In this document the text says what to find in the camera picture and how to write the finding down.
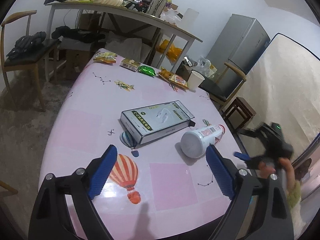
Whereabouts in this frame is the wooden chair dark seat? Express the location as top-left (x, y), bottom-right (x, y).
top-left (199, 62), bottom-right (247, 110)
top-left (0, 10), bottom-right (61, 112)

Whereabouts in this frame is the person's right hand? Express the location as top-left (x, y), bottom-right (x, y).
top-left (257, 157), bottom-right (296, 189)

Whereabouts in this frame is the white bottle red label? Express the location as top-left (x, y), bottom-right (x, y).
top-left (180, 124), bottom-right (226, 159)

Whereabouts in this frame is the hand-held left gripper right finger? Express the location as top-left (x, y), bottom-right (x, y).
top-left (205, 144), bottom-right (295, 240)

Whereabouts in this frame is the yellow plastic bag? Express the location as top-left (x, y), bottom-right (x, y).
top-left (156, 38), bottom-right (185, 63)

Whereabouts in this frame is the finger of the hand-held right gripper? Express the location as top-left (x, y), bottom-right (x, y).
top-left (233, 151), bottom-right (251, 161)

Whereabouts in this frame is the long white-legged table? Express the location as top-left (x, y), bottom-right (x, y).
top-left (45, 1), bottom-right (203, 81)

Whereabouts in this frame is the cream mattress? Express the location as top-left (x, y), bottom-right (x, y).
top-left (234, 32), bottom-right (320, 200)

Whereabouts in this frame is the black pouch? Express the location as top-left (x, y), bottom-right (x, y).
top-left (129, 0), bottom-right (153, 12)

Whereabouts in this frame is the orange snack packet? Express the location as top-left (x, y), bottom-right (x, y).
top-left (168, 74), bottom-right (189, 89)
top-left (158, 67), bottom-right (176, 81)

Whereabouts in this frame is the gold small box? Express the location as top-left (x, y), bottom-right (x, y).
top-left (120, 58), bottom-right (141, 71)

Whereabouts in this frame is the pink printed tablecloth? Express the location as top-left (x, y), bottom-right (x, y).
top-left (39, 47), bottom-right (248, 240)

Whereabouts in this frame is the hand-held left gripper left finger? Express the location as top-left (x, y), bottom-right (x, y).
top-left (29, 144), bottom-right (118, 240)

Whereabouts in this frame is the white roll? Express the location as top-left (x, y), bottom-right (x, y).
top-left (183, 8), bottom-right (199, 28)

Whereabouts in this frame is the green foil packet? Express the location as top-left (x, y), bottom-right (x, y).
top-left (138, 65), bottom-right (156, 76)

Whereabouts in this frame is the patterned upright box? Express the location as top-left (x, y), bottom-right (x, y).
top-left (146, 0), bottom-right (168, 18)

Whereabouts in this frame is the white paper cup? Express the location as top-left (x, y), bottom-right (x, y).
top-left (187, 70), bottom-right (205, 92)

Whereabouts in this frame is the white plastic bag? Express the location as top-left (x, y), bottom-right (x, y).
top-left (159, 7), bottom-right (186, 26)
top-left (197, 57), bottom-right (216, 77)

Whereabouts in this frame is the dark wooden stool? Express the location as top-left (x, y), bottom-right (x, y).
top-left (221, 97), bottom-right (256, 133)

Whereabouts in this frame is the grey refrigerator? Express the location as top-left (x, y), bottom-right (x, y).
top-left (206, 13), bottom-right (271, 98)

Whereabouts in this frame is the yellow snack packet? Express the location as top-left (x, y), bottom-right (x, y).
top-left (93, 51), bottom-right (118, 64)

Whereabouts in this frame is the cardboard box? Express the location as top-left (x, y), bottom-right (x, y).
top-left (78, 12), bottom-right (101, 31)
top-left (58, 37), bottom-right (95, 73)
top-left (178, 56), bottom-right (201, 80)

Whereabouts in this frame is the person's right forearm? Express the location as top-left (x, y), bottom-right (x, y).
top-left (285, 180), bottom-right (310, 230)

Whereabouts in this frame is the grey white long box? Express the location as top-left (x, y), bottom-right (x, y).
top-left (120, 100), bottom-right (196, 145)

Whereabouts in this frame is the black clothing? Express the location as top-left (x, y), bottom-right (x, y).
top-left (51, 26), bottom-right (106, 43)
top-left (6, 31), bottom-right (47, 57)

